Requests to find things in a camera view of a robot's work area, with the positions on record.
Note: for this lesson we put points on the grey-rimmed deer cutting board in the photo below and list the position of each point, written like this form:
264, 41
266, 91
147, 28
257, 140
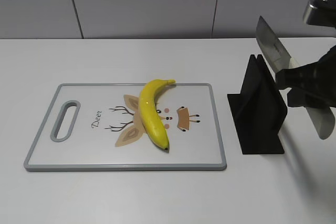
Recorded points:
96, 127

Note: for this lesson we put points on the yellow plastic banana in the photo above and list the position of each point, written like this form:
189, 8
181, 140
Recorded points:
148, 114

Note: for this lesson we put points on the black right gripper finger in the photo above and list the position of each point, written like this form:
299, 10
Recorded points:
304, 77
299, 98

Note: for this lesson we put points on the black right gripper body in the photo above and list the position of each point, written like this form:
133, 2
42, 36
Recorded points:
325, 74

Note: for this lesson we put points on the black knife stand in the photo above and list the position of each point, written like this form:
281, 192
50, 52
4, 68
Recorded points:
258, 110

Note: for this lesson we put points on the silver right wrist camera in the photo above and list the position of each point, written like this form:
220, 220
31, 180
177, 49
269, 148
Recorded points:
320, 13

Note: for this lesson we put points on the white-handled kitchen knife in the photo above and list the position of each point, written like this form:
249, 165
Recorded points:
279, 58

